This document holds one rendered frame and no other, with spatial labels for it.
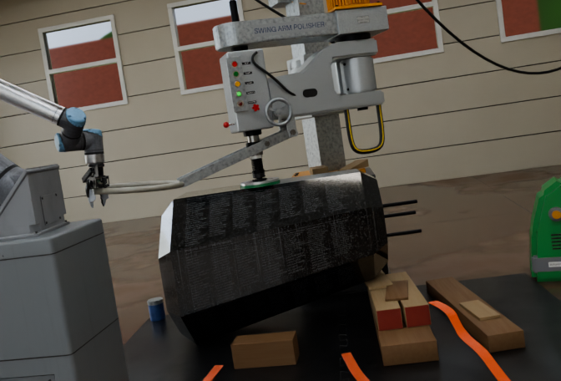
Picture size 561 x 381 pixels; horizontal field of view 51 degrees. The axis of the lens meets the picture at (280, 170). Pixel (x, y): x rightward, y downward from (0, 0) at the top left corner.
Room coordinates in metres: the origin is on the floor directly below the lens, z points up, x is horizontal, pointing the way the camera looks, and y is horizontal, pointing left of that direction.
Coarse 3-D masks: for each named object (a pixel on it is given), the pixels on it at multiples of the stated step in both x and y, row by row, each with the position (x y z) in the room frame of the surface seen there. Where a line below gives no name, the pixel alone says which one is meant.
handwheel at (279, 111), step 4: (272, 100) 3.06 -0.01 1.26; (276, 100) 3.06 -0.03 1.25; (280, 100) 3.07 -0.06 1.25; (284, 100) 3.07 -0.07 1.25; (268, 104) 3.05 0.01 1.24; (288, 104) 3.08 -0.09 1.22; (268, 108) 3.05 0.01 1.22; (272, 108) 3.06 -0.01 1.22; (280, 108) 3.06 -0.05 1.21; (284, 108) 3.07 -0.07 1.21; (276, 112) 3.05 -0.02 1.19; (280, 112) 3.06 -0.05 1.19; (292, 112) 3.09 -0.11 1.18; (268, 116) 3.05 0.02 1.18; (280, 116) 3.07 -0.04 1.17; (268, 120) 3.05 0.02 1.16; (280, 120) 3.07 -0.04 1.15; (288, 120) 3.07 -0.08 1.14; (276, 124) 3.06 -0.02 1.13; (280, 124) 3.06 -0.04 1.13; (284, 124) 3.07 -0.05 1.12
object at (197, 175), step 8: (272, 136) 3.15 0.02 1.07; (280, 136) 3.17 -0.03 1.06; (256, 144) 3.13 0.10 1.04; (264, 144) 3.14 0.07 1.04; (272, 144) 3.15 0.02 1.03; (240, 152) 3.11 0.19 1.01; (248, 152) 3.12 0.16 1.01; (256, 152) 3.13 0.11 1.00; (216, 160) 3.18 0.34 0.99; (224, 160) 3.08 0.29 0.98; (232, 160) 3.09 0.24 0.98; (240, 160) 3.10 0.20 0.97; (200, 168) 3.16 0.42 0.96; (208, 168) 3.06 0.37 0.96; (216, 168) 3.07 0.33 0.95; (224, 168) 3.08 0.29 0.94; (184, 176) 3.03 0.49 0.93; (192, 176) 3.03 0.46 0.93; (200, 176) 3.05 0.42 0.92; (184, 184) 3.02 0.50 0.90
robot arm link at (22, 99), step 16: (0, 80) 2.61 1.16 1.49; (0, 96) 2.60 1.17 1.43; (16, 96) 2.60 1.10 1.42; (32, 96) 2.62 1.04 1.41; (32, 112) 2.63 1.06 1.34; (48, 112) 2.63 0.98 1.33; (64, 112) 2.64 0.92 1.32; (80, 112) 2.67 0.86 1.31; (64, 128) 2.66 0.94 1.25; (80, 128) 2.67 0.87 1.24
